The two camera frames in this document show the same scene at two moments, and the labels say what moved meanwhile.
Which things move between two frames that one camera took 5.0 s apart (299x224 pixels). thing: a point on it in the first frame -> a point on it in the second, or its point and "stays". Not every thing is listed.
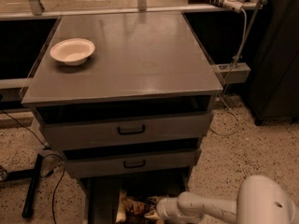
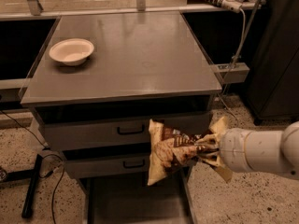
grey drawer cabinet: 128,97 stays
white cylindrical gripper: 163,208 -> 233,150
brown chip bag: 132,210 -> 168,148
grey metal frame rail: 35,12 stays
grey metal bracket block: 233,73 stays
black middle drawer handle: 135,166 stays
